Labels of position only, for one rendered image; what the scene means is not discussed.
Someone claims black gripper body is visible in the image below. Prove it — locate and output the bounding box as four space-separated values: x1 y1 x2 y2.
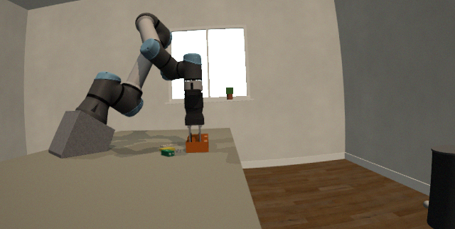
183 80 204 126

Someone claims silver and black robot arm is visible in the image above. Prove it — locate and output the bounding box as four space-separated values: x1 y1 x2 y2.
75 13 203 124

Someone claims orange three-compartment bin rack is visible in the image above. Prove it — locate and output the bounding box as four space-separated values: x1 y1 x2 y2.
186 134 209 153

